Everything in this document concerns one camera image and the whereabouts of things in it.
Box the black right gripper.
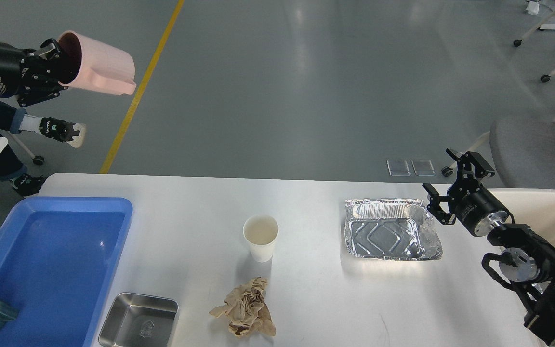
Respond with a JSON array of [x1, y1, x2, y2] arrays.
[[422, 148, 509, 237]]

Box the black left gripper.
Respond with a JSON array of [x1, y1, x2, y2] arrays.
[[0, 38, 71, 107]]

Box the pink mug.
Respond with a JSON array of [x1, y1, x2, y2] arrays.
[[57, 30, 136, 96]]

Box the stainless steel tray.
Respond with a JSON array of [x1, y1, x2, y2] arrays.
[[98, 293, 179, 347]]

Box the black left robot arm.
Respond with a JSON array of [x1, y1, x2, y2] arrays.
[[0, 38, 80, 107]]

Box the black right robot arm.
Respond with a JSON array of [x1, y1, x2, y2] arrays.
[[423, 148, 555, 347]]

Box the aluminium foil tray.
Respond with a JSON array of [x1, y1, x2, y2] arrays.
[[344, 198, 443, 261]]

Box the grey office chair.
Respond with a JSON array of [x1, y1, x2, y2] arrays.
[[468, 117, 555, 190]]

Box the seated person in black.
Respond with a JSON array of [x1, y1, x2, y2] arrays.
[[0, 101, 87, 197]]

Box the cream plastic bin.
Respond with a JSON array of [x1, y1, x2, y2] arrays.
[[489, 188, 555, 270]]

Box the white paper cup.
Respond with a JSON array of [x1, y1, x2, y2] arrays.
[[242, 214, 279, 262]]

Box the blue plastic bin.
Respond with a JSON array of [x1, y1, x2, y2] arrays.
[[0, 196, 133, 347]]

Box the crumpled brown paper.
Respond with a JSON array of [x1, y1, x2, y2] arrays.
[[209, 277, 276, 338]]

